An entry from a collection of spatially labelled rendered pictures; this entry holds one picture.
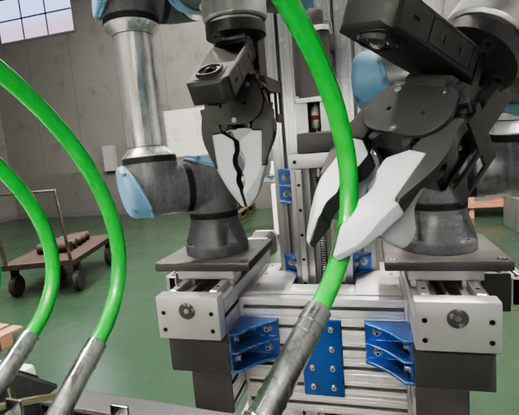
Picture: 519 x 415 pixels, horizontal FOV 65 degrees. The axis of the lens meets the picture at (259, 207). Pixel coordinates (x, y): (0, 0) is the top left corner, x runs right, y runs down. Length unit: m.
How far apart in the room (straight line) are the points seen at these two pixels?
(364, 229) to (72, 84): 10.84
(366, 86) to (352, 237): 0.27
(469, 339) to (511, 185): 0.28
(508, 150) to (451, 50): 0.52
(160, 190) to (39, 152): 10.87
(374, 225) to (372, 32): 0.12
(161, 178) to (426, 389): 0.65
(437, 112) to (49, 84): 11.27
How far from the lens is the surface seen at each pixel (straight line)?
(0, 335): 3.59
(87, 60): 10.85
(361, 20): 0.29
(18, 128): 12.12
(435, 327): 0.78
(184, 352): 0.93
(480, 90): 0.38
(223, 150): 0.48
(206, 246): 0.92
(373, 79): 0.51
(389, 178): 0.29
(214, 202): 0.92
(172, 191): 0.88
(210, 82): 0.40
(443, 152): 0.29
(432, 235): 0.86
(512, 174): 0.85
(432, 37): 0.31
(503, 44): 0.37
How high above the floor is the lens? 1.27
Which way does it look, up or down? 8 degrees down
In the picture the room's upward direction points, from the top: 5 degrees counter-clockwise
